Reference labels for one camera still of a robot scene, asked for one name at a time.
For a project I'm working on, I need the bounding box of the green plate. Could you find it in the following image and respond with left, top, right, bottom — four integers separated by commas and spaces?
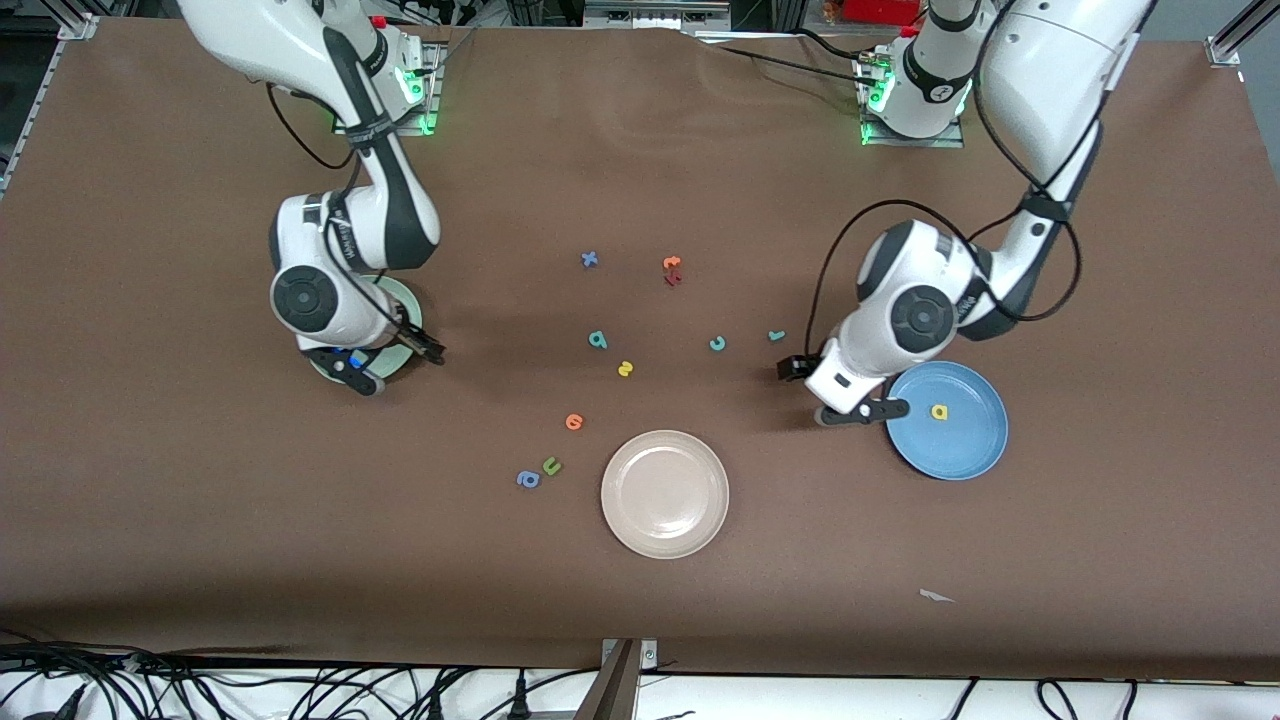
308, 275, 424, 386

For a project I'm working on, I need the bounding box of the blue plate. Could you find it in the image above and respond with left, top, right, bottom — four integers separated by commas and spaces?
885, 361, 1009, 482

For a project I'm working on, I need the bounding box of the beige plate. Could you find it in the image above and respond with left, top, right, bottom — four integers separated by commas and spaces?
600, 430, 730, 560

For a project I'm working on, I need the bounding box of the brown table cover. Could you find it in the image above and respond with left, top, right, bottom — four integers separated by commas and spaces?
0, 18, 1280, 681

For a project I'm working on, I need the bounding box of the red box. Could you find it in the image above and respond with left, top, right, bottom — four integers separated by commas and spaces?
845, 0, 926, 26

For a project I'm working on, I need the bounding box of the grey metal box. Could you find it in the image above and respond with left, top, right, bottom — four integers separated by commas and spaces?
583, 0, 733, 31

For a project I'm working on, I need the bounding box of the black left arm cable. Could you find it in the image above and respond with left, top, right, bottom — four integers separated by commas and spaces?
805, 0, 1083, 373

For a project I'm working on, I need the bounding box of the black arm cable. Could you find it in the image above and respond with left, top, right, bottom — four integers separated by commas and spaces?
805, 0, 1083, 373
264, 80, 367, 201

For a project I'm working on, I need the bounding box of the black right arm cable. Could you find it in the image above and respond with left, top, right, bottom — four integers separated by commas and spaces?
264, 80, 367, 201

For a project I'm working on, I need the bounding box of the black cable on table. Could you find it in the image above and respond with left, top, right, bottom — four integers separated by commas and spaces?
690, 30, 873, 89

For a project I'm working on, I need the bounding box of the metal bracket with beam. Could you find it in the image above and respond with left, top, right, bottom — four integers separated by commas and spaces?
575, 638, 659, 720

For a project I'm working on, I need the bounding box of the black cable bundle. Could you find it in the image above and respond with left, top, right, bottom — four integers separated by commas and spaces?
0, 628, 481, 720

